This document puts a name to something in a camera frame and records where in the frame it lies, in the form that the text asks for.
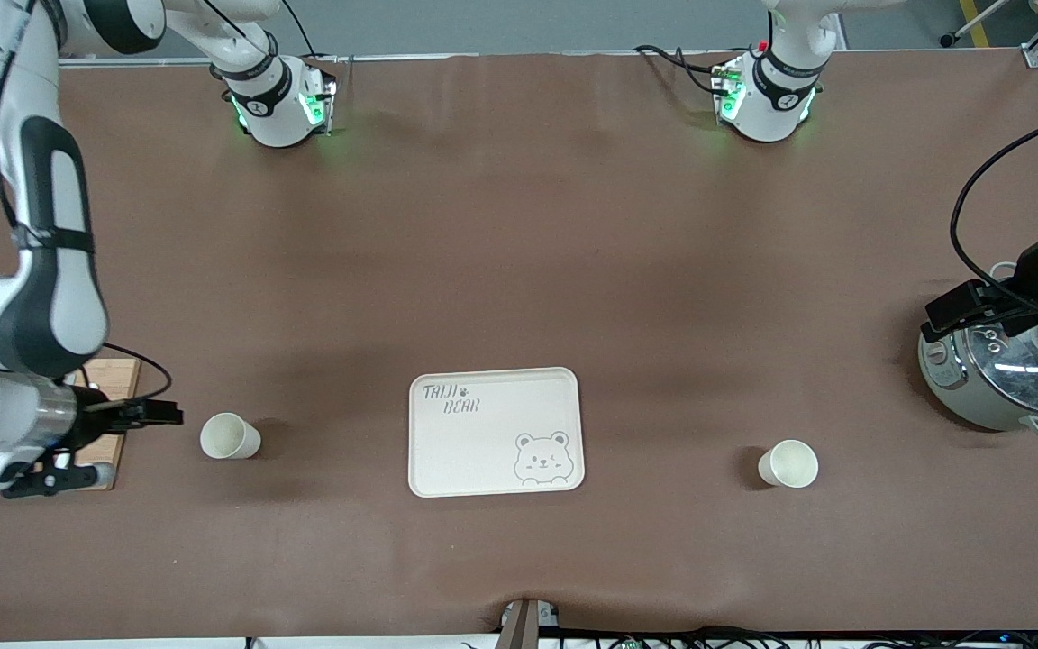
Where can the glass pot lid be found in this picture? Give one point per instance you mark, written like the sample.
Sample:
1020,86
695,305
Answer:
1015,370

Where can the beige tray with bear print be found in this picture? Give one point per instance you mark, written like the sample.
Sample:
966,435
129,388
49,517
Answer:
483,451

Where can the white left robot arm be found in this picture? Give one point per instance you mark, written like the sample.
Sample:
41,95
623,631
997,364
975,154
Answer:
767,113

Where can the cream paper cup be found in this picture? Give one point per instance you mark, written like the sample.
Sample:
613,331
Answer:
226,437
794,464

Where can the wooden cutting board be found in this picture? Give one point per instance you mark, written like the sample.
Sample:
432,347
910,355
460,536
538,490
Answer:
125,460

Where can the brown table cover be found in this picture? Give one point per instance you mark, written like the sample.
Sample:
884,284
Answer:
519,270

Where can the grey-green electric pot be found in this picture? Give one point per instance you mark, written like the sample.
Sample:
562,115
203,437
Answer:
978,410

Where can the brown post with grey bracket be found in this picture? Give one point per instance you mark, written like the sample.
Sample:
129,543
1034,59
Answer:
521,631

